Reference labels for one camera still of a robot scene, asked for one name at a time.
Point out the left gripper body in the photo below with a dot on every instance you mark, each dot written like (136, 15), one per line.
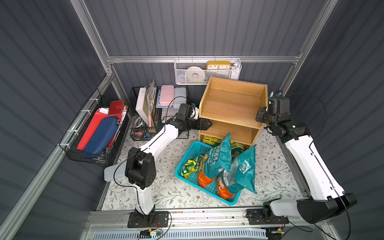
(193, 123)

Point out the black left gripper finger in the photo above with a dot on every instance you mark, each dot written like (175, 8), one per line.
(204, 127)
(207, 122)

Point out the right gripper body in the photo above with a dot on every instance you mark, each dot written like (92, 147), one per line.
(262, 115)

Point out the teal plastic basket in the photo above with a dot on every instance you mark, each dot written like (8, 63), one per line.
(199, 148)

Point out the teal fertilizer bag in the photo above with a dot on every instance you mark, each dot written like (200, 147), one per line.
(215, 161)
(241, 176)

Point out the small green yellow packet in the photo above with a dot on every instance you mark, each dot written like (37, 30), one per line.
(195, 165)

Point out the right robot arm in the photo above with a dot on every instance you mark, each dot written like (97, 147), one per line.
(326, 198)

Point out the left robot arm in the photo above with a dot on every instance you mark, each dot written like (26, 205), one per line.
(140, 165)

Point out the wooden two-tier shelf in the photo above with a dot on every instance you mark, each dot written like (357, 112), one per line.
(232, 107)

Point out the light blue pencil box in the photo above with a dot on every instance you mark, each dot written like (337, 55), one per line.
(180, 95)

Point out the green yellow packet lower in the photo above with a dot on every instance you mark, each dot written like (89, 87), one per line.
(215, 142)

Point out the pink pencil box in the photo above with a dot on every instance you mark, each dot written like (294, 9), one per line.
(166, 95)

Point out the white tape roll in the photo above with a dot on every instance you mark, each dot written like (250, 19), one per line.
(195, 75)

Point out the white book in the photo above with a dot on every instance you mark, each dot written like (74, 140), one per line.
(142, 105)

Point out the yellow clock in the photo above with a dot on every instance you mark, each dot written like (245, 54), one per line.
(219, 65)

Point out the floral table mat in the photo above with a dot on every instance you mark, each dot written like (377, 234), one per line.
(274, 179)

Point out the dark red wallet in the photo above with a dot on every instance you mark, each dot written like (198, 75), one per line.
(116, 108)

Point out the red folder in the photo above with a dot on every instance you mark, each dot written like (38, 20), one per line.
(95, 121)

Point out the blue pencil case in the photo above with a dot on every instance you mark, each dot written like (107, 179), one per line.
(101, 137)

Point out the black wire desk organizer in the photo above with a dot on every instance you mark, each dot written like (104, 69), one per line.
(142, 132)

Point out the white mesh wall basket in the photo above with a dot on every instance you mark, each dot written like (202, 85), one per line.
(180, 66)

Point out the black wire wall basket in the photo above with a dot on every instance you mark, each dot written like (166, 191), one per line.
(70, 141)

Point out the aluminium frame rails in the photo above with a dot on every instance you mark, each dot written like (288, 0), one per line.
(58, 57)

